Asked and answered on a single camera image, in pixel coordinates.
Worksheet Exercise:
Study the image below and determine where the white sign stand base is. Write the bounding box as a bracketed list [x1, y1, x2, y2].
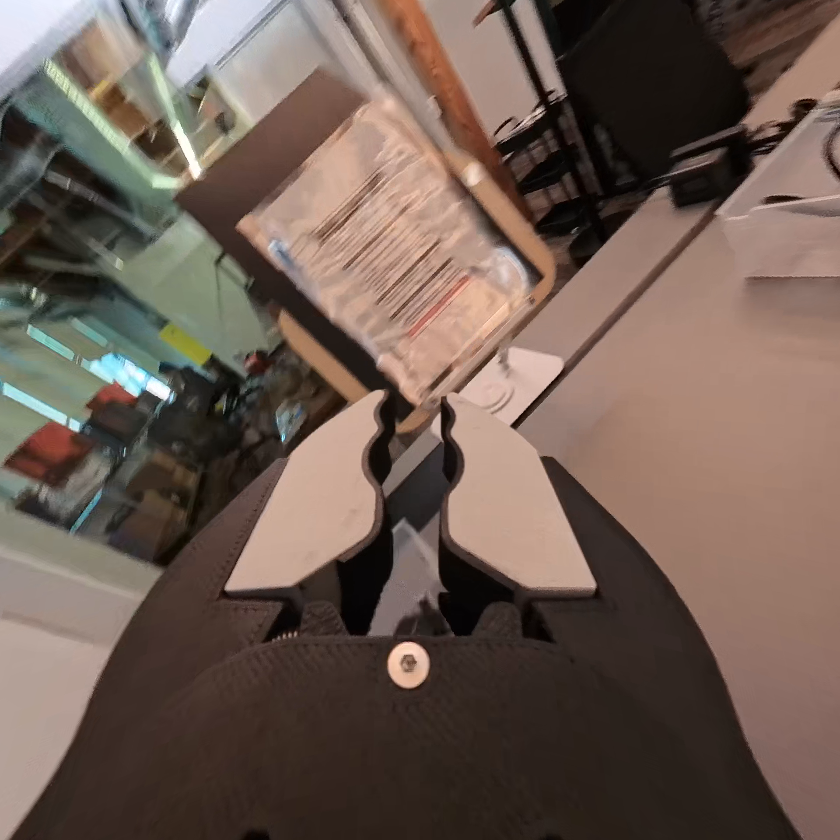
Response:
[459, 348, 567, 429]

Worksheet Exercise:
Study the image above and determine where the wooden beam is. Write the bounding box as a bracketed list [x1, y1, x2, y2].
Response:
[379, 0, 527, 219]

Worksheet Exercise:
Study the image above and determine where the clear plastic bin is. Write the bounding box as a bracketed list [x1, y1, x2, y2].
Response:
[717, 91, 840, 281]

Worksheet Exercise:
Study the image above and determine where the black metal rack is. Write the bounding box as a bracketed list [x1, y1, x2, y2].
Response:
[484, 0, 608, 245]

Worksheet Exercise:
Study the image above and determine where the light wooden rounded board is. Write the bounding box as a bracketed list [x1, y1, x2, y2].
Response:
[277, 151, 559, 435]

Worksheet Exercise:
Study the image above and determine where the black chair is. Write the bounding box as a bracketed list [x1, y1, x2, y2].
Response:
[558, 0, 750, 193]

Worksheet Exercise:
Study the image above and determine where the glass partition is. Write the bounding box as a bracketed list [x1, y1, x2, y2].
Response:
[0, 0, 278, 560]

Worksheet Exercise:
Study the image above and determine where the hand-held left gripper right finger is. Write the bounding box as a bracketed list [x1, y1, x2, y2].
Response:
[438, 392, 599, 601]

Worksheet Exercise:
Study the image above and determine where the dark brown panel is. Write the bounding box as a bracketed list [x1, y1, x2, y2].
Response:
[176, 69, 395, 403]

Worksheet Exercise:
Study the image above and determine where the black box device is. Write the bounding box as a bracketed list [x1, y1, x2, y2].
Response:
[668, 126, 753, 209]

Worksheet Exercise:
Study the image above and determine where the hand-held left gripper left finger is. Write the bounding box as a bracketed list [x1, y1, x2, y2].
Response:
[225, 389, 391, 599]

